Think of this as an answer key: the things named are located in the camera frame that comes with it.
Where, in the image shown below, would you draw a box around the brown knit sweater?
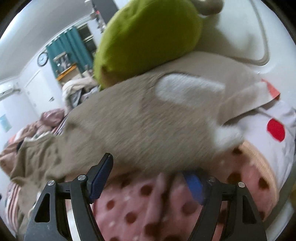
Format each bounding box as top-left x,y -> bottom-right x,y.
11,73 -> 243,220

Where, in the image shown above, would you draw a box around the pink polka dot blanket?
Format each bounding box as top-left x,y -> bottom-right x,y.
91,142 -> 278,240

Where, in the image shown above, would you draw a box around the pink quilt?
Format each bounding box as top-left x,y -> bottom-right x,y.
1,108 -> 65,176

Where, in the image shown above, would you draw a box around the white pillow red dots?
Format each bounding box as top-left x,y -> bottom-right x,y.
226,100 -> 295,189

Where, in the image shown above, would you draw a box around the striped bed sheet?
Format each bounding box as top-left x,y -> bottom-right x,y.
4,182 -> 21,233

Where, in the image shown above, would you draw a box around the pink ribbed pillow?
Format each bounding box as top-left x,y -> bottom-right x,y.
151,52 -> 280,124

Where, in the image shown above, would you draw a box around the teal curtain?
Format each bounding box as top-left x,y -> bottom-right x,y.
46,27 -> 93,78

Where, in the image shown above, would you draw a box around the green plush pillow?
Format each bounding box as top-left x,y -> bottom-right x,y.
93,1 -> 202,88

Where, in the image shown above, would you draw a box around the wall air conditioner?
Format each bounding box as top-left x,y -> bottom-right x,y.
0,82 -> 21,101

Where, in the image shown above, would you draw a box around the round wall clock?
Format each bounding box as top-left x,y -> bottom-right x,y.
37,51 -> 49,67

